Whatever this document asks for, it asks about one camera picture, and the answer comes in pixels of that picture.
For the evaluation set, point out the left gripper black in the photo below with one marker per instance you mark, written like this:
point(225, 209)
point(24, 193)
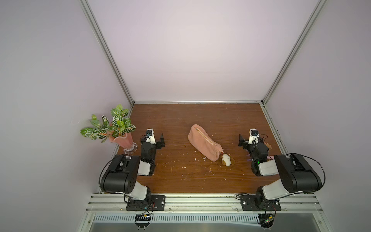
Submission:
point(155, 144)

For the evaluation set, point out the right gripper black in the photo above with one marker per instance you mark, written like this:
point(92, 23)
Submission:
point(247, 144)

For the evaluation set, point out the white brown plush decoration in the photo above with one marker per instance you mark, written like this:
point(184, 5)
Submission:
point(226, 160)

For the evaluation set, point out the pink corduroy pouch bag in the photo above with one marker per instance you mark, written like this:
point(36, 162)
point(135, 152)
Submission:
point(202, 142)

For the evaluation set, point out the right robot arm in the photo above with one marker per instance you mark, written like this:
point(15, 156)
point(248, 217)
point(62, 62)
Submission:
point(296, 175)

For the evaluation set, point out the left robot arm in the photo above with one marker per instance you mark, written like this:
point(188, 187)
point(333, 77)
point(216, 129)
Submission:
point(119, 176)

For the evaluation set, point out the small succulent in white pot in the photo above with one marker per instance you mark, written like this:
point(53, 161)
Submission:
point(268, 146)

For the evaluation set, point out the pink glass vase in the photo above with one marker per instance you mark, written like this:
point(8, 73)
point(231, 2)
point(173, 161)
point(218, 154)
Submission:
point(125, 142)

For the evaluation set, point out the green leafy artificial plant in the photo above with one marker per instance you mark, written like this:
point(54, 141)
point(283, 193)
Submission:
point(103, 129)

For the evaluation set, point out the left circuit board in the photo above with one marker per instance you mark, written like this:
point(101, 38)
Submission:
point(142, 221)

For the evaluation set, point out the circuit board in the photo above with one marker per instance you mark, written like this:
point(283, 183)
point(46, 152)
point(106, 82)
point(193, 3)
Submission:
point(266, 221)
point(142, 221)

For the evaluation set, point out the right circuit board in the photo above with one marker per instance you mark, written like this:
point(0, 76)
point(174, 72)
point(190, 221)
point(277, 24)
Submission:
point(266, 221)

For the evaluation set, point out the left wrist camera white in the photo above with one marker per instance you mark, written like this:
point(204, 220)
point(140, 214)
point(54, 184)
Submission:
point(149, 136)

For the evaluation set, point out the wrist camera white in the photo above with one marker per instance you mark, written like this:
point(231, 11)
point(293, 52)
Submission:
point(253, 136)
point(149, 136)

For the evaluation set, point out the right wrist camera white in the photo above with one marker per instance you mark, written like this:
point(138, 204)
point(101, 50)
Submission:
point(253, 136)

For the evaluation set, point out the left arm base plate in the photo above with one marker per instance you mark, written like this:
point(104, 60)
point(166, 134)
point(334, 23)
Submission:
point(152, 203)

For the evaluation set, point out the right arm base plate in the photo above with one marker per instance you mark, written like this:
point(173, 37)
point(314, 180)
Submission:
point(254, 203)

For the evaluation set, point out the aluminium front rail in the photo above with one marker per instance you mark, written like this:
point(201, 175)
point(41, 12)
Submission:
point(203, 203)

